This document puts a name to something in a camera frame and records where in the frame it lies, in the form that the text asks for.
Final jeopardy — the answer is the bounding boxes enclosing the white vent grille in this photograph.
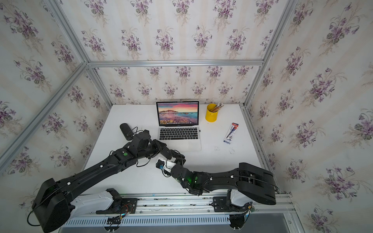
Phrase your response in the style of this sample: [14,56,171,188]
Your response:
[63,214,231,228]

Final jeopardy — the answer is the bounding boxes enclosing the red blue pen box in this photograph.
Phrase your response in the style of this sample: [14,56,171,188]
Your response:
[223,123,239,144]

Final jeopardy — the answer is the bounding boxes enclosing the aluminium cage frame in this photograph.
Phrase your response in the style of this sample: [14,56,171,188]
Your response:
[1,1,298,172]

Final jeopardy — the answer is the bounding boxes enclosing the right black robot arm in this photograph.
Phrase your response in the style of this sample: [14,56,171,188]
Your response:
[170,150,277,205]

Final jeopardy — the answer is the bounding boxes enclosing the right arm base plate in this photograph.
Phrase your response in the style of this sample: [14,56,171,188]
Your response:
[211,197,252,213]

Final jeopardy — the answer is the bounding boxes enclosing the yellow pen cup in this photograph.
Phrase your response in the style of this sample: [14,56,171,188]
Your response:
[205,103,218,122]

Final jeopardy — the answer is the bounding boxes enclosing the aluminium mounting rails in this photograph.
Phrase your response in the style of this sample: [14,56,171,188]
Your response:
[71,191,295,215]

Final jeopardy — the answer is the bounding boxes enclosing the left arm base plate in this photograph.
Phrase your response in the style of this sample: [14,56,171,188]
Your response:
[96,198,138,215]

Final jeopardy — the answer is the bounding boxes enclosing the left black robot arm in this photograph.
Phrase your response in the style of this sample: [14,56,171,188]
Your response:
[31,130,173,233]

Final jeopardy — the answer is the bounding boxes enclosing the silver open laptop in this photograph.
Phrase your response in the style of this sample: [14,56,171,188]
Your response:
[156,101,202,152]

